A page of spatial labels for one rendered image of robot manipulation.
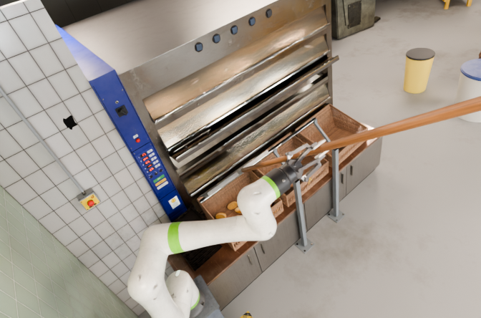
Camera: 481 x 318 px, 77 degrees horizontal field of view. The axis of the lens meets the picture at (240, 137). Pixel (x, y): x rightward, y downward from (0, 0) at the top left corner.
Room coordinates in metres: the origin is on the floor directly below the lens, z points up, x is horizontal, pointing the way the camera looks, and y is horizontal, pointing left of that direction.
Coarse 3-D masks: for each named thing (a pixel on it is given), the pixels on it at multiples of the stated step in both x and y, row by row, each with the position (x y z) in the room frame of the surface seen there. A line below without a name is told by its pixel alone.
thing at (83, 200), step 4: (88, 192) 1.47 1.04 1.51; (92, 192) 1.46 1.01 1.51; (80, 196) 1.45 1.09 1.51; (84, 196) 1.44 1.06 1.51; (88, 196) 1.44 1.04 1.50; (96, 196) 1.46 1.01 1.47; (80, 200) 1.42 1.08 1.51; (84, 200) 1.43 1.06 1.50; (88, 200) 1.43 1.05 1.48; (92, 200) 1.44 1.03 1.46; (96, 200) 1.45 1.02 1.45; (84, 204) 1.42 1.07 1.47; (96, 204) 1.44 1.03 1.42; (84, 208) 1.41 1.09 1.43; (88, 208) 1.42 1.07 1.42
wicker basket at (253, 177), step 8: (256, 176) 1.90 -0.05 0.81; (248, 184) 1.97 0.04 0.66; (208, 200) 1.80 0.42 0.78; (216, 200) 1.82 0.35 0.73; (224, 200) 1.84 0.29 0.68; (232, 200) 1.86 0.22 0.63; (280, 200) 1.64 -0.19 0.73; (208, 208) 1.77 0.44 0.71; (224, 208) 1.81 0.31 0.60; (272, 208) 1.58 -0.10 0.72; (280, 208) 1.62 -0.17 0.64; (208, 216) 1.67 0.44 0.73; (232, 216) 1.71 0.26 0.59; (232, 248) 1.40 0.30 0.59
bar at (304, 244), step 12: (312, 120) 2.01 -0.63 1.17; (264, 156) 1.74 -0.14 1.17; (276, 156) 1.77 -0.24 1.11; (336, 156) 1.82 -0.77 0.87; (336, 168) 1.82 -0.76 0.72; (336, 180) 1.82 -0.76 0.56; (216, 192) 1.51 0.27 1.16; (300, 192) 1.60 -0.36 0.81; (336, 192) 1.82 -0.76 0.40; (300, 204) 1.59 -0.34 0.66; (336, 204) 1.82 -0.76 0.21; (300, 216) 1.59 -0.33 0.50; (336, 216) 1.82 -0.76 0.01; (300, 228) 1.61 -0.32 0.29; (300, 240) 1.67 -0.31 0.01
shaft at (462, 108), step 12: (480, 96) 0.46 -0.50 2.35; (444, 108) 0.51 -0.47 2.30; (456, 108) 0.48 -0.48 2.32; (468, 108) 0.46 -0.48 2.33; (480, 108) 0.44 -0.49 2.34; (408, 120) 0.57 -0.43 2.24; (420, 120) 0.54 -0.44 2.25; (432, 120) 0.52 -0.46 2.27; (360, 132) 0.70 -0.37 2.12; (372, 132) 0.65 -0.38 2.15; (384, 132) 0.62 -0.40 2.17; (396, 132) 0.60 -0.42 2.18; (324, 144) 0.83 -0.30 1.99; (336, 144) 0.77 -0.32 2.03; (348, 144) 0.73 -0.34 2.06; (252, 168) 1.33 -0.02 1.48
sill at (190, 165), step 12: (312, 84) 2.57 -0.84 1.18; (300, 96) 2.45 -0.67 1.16; (276, 108) 2.32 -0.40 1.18; (264, 120) 2.23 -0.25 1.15; (240, 132) 2.10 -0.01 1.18; (216, 144) 2.03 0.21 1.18; (228, 144) 2.02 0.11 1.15; (204, 156) 1.92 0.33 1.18; (180, 168) 1.85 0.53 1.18; (192, 168) 1.84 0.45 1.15
